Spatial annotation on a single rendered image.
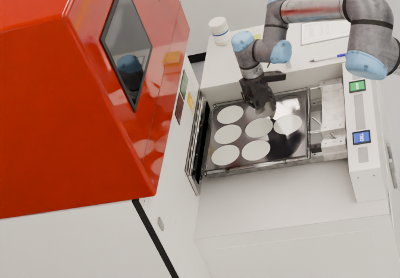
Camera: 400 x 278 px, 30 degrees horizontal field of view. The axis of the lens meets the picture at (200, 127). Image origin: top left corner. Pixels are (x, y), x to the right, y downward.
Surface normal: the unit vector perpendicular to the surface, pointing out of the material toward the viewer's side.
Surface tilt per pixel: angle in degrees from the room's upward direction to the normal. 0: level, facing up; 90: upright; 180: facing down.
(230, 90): 90
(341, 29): 0
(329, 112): 0
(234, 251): 90
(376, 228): 90
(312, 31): 0
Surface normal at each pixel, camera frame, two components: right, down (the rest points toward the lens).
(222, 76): -0.30, -0.73
